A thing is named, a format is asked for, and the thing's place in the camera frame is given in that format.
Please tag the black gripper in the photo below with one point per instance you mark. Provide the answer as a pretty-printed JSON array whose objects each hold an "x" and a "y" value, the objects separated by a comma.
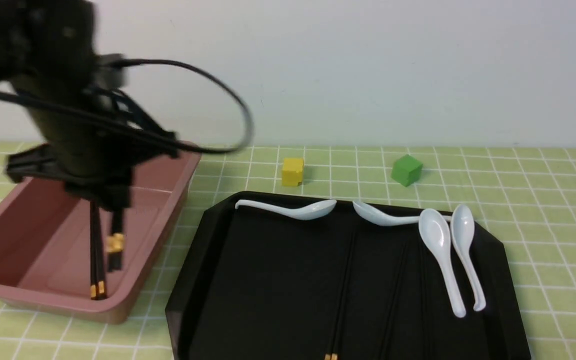
[{"x": 94, "y": 138}]

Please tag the black gold-tipped chopstick pair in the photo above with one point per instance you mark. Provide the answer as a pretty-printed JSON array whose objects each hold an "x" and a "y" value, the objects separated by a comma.
[
  {"x": 112, "y": 243},
  {"x": 121, "y": 246}
]

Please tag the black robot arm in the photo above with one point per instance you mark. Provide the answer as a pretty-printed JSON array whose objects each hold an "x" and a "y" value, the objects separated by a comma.
[{"x": 52, "y": 39}]

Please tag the black gold chopstick in bin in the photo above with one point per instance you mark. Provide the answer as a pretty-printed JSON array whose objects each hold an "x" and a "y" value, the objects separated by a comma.
[{"x": 92, "y": 252}]

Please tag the pink plastic bin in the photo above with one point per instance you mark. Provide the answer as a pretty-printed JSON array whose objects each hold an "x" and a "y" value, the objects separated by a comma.
[{"x": 45, "y": 242}]

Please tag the black plastic tray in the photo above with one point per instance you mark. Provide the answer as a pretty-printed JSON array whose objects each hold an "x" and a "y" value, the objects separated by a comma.
[{"x": 257, "y": 285}]

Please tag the yellow cube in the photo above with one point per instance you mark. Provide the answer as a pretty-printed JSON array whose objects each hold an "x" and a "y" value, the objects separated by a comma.
[{"x": 292, "y": 171}]

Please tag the white spoon far left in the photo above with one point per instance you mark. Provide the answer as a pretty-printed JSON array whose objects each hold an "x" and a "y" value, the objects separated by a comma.
[{"x": 306, "y": 213}]

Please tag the white spoon centre back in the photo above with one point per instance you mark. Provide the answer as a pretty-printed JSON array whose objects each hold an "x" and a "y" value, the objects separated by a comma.
[{"x": 378, "y": 217}]

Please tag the green cube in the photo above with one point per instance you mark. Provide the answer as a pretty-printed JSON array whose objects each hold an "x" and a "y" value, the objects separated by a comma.
[{"x": 406, "y": 170}]

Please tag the plain black chopstick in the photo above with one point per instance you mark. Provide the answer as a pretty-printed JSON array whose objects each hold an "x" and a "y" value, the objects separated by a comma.
[{"x": 387, "y": 329}]

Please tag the white spoon upright left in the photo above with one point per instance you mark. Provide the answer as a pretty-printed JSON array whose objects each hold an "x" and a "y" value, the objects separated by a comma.
[{"x": 435, "y": 234}]

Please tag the white spoon upright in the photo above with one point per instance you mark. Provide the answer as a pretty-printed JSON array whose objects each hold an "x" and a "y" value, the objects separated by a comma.
[
  {"x": 435, "y": 234},
  {"x": 462, "y": 228}
]

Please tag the white spoon upright right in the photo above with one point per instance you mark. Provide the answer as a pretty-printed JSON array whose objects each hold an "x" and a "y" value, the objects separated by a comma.
[{"x": 462, "y": 228}]

